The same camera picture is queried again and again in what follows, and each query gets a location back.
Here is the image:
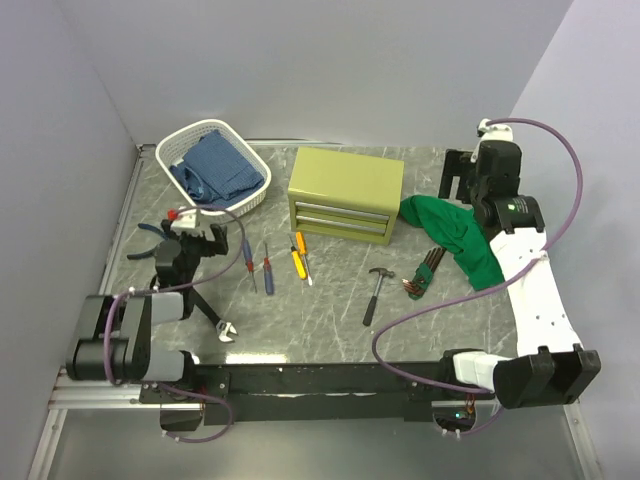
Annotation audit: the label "hex key set green holder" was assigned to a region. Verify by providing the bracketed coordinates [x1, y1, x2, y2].
[402, 247, 446, 300]

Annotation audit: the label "small black yellow screwdriver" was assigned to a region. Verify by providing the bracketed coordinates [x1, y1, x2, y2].
[290, 240, 307, 280]

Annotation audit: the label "black adjustable wrench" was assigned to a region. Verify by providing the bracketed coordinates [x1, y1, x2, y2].
[193, 290, 238, 343]

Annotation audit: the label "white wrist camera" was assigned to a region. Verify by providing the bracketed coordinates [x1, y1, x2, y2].
[167, 209, 199, 232]
[476, 118, 514, 142]

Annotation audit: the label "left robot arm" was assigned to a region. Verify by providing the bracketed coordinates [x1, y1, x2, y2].
[66, 221, 237, 402]

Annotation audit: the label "aluminium frame rail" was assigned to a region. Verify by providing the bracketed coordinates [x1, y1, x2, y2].
[27, 143, 156, 480]

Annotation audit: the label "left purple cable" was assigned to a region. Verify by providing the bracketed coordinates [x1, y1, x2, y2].
[102, 204, 247, 387]

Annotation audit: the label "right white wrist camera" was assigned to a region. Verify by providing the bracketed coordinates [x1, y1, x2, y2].
[476, 118, 514, 142]

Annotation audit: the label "red blue screwdriver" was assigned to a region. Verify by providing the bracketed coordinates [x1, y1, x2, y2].
[263, 244, 275, 296]

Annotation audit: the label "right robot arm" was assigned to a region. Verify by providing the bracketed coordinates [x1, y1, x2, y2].
[437, 140, 601, 409]

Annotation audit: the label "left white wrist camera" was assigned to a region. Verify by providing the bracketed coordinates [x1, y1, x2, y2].
[167, 209, 199, 232]

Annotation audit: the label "black handled hammer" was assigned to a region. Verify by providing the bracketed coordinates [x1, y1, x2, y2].
[362, 267, 395, 327]

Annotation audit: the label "olive green tool chest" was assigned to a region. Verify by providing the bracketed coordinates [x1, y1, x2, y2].
[287, 147, 404, 245]

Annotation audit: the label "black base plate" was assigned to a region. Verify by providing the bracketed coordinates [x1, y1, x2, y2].
[138, 363, 494, 432]

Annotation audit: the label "blue handled pliers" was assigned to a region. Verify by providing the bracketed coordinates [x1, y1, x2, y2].
[126, 222, 174, 261]

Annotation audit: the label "green cloth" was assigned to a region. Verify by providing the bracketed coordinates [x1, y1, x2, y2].
[399, 195, 505, 291]

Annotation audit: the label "orange yellow screwdriver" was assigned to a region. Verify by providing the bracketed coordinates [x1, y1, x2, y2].
[295, 231, 313, 286]

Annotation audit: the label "white plastic basket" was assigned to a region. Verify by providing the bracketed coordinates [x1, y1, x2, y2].
[155, 119, 272, 216]

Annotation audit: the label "blue cloth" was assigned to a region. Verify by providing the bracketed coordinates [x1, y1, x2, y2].
[169, 131, 264, 207]

